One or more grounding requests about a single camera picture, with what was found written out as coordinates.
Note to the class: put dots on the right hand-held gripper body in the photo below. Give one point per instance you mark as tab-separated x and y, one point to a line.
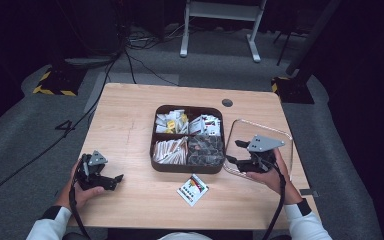
261	161

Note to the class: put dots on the dark slanted post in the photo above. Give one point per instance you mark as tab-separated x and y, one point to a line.
313	36

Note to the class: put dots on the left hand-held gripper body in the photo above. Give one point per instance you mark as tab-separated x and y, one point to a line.
90	171

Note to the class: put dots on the white metal stand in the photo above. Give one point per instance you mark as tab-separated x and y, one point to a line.
220	11

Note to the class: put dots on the clear plastic box lid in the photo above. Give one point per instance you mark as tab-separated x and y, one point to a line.
266	128

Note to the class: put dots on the pile of white red-printed packets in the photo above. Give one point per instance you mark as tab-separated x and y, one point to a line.
205	126

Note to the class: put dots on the pile of white brown sachets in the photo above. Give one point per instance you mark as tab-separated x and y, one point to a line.
170	151

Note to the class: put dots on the grey round table grommet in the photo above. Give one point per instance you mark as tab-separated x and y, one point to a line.
227	102

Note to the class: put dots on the person's right hand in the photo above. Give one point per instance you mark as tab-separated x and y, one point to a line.
280	181

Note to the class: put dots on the small grey metal bracket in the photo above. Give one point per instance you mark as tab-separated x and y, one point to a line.
311	192

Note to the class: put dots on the pile of white yellow packets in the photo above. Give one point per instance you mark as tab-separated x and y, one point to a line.
171	121

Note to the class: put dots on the white colourful-print single packet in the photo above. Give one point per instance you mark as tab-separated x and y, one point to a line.
192	190

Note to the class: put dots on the pile of dark packets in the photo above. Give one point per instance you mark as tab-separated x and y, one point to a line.
206	150

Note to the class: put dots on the person's left hand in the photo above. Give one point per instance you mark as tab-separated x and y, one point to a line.
70	196

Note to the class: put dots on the person's dark leg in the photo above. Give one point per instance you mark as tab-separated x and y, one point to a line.
75	237

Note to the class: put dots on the person's white shirt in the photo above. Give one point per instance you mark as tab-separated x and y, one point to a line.
184	236

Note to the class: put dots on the dark brown divided box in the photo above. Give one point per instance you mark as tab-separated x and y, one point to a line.
183	168

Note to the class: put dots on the black yellow striped stand base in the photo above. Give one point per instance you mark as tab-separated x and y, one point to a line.
58	83
293	91

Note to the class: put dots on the dark thin tripod legs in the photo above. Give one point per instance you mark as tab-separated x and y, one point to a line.
285	46

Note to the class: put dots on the grey round stand base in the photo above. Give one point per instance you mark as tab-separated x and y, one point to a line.
86	61

